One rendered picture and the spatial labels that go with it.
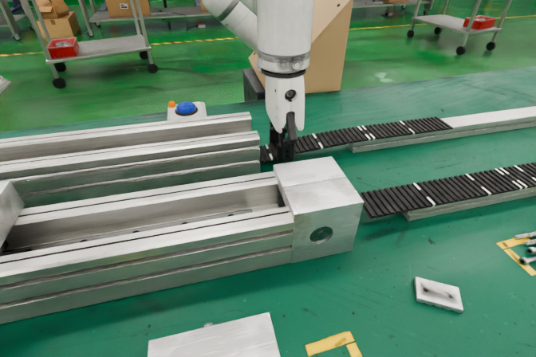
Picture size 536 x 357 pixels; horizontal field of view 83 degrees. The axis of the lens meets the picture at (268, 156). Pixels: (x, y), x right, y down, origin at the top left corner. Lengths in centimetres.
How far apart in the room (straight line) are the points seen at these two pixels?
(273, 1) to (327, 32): 40
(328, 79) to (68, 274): 73
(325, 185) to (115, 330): 30
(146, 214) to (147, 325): 13
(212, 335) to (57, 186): 38
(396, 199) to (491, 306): 17
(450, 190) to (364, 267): 20
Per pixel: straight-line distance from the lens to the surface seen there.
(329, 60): 87
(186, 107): 66
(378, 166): 62
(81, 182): 56
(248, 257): 40
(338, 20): 85
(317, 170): 43
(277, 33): 47
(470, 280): 50
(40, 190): 61
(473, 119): 82
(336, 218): 39
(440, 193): 55
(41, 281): 42
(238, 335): 29
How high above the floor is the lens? 114
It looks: 36 degrees down
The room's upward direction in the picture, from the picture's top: straight up
